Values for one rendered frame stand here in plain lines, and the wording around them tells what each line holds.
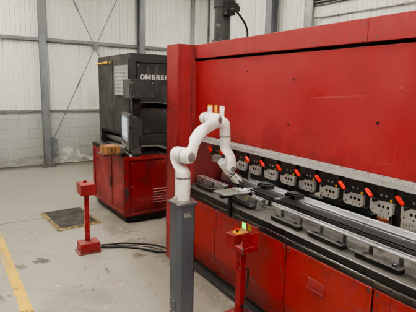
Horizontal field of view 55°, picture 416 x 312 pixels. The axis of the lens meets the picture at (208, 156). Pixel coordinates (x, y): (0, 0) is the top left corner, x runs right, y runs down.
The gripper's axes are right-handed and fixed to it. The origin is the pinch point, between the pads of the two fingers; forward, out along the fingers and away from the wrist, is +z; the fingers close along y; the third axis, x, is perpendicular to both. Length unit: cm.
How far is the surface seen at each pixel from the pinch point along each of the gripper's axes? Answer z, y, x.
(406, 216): -13, -154, -11
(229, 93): -60, 23, -52
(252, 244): 9, -51, 39
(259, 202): 8.2, -25.3, 4.1
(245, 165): -14.2, -5.5, -12.9
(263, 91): -62, -25, -54
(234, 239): -1, -43, 45
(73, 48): -111, 710, -129
